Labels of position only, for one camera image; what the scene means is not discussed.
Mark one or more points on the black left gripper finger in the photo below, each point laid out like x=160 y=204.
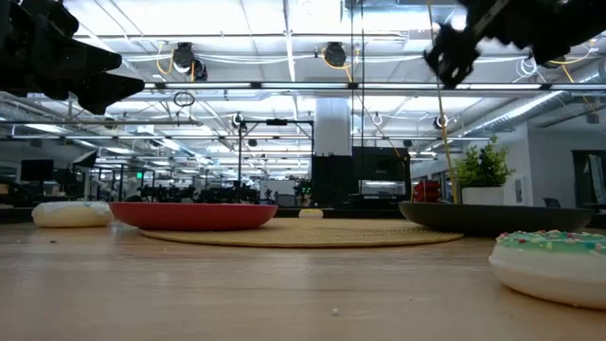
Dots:
x=85 y=59
x=104 y=90

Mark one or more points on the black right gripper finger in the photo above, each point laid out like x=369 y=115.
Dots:
x=450 y=47

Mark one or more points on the large white frosted donut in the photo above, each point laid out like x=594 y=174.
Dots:
x=71 y=215

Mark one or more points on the small green sprinkled donut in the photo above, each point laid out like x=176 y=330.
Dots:
x=549 y=274

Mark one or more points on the black background monitor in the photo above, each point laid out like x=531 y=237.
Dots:
x=37 y=169

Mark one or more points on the green plant in white pot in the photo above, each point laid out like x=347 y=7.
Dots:
x=483 y=166

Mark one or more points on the black computer tower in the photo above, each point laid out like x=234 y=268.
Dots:
x=379 y=166

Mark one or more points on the red background object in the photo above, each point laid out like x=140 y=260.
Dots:
x=426 y=192

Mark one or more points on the red plate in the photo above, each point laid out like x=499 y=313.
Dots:
x=194 y=217

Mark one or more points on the dark round plate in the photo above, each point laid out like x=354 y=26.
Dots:
x=497 y=219

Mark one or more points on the round woven straw placemat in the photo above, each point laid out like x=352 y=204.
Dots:
x=308 y=234

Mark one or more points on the black background rig frame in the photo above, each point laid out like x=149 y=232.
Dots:
x=277 y=121

